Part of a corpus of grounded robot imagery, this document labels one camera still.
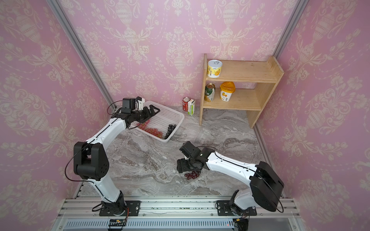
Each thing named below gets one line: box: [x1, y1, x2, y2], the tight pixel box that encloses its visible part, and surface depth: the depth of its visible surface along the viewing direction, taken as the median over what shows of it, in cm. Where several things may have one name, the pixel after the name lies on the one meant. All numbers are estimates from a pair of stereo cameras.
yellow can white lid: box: [207, 59, 223, 79], surface depth 76 cm
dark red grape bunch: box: [184, 170, 201, 180], surface depth 85 cm
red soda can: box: [182, 96, 191, 112], surface depth 115 cm
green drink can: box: [204, 83, 216, 103], surface depth 89 cm
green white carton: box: [187, 99, 196, 116], surface depth 111 cm
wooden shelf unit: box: [199, 53, 285, 129], surface depth 85 cm
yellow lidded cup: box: [219, 81, 236, 103], surface depth 91 cm
